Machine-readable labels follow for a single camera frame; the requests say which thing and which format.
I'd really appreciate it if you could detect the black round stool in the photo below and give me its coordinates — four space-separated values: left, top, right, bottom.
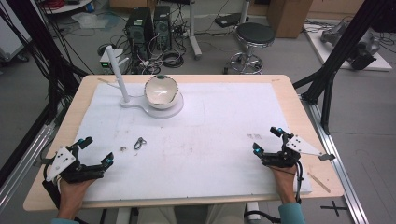
223 21 276 75

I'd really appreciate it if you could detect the wooden table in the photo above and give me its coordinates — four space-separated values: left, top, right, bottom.
22 74 345 213

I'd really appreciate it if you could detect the white jewelry stand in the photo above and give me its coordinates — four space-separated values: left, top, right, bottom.
105 45 185 119

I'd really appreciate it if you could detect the person's right hand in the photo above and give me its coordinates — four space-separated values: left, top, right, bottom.
270 166 298 204

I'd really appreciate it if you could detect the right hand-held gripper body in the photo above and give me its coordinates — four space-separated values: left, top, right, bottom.
262 134 337 168

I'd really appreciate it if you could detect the white floor board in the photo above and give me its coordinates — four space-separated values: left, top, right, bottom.
303 22 393 72

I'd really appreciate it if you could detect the clear plastic bag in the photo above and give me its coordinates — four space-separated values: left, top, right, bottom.
70 12 108 30

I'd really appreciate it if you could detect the person's left hand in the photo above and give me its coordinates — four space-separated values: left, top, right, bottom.
57 178 94 219

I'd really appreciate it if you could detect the black metal frame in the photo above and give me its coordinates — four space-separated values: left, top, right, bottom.
0 0 90 188
292 0 396 135

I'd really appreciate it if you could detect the white power supply box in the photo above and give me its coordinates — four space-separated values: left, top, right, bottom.
99 49 129 75

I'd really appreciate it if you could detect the metal clasp ring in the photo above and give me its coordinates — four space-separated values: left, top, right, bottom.
134 136 148 151

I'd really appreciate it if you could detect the round white table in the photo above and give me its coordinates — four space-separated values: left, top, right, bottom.
43 0 94 15

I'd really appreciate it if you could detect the white desk leg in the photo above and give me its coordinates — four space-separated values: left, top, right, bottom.
188 0 203 61

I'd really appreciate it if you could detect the black flat box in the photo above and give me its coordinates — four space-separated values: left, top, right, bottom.
214 12 250 28

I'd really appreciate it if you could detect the white table leg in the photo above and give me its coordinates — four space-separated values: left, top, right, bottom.
246 202 262 222

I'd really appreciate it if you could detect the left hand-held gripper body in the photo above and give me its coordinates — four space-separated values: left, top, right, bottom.
46 145 106 185

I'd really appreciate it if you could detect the white table mat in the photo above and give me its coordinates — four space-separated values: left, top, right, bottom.
75 82 313 202

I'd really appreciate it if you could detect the black computer tower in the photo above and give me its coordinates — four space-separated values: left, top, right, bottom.
125 7 154 68
153 5 173 50

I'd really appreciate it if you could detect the aluminium rail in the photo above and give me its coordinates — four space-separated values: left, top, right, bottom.
300 94 370 224
0 124 55 213

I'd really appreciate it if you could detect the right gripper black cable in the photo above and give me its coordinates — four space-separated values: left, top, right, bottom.
293 160 304 204

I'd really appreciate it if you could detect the coil of black cable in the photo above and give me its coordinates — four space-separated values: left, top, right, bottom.
162 49 185 69

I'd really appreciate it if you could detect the white ceramic bowl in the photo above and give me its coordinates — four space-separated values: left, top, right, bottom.
144 75 179 110

